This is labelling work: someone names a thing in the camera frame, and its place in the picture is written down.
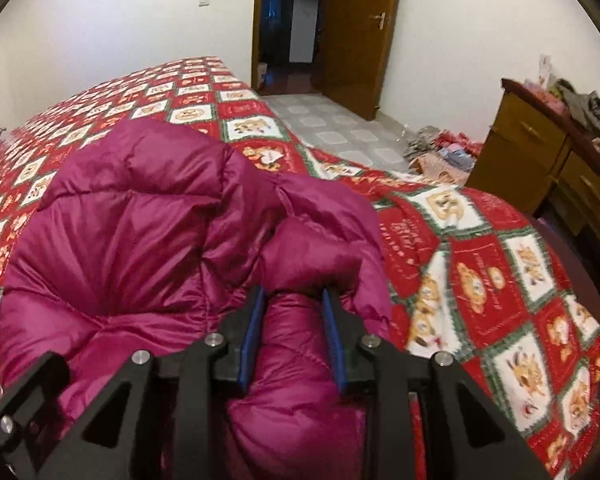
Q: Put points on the grey crumpled cloth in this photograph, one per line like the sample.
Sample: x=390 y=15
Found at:
x=422 y=142

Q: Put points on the red bear printed blanket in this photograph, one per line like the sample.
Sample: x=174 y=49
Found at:
x=490 y=280

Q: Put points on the wooden door frame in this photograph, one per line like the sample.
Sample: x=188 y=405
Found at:
x=258 y=20

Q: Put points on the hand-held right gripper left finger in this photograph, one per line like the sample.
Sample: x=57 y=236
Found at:
x=252 y=340

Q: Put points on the pile of clothes on floor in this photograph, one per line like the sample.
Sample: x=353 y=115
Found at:
x=440 y=172

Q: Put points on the brown wooden door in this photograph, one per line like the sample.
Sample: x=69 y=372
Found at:
x=355 y=50

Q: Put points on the magenta down jacket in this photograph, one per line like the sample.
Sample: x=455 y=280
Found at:
x=130 y=240

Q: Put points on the grey green clothes pile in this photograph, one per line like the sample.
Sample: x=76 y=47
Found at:
x=590 y=115

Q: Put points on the wall paper sheet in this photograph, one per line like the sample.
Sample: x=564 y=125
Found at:
x=545 y=69

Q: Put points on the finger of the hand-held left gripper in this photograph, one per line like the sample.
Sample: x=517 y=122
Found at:
x=35 y=390

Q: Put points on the brown wooden dresser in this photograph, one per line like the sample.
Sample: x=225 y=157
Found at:
x=520 y=160

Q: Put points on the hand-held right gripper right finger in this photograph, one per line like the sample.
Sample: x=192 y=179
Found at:
x=334 y=340

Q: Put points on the red printed cloth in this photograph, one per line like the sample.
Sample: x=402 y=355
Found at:
x=460 y=141

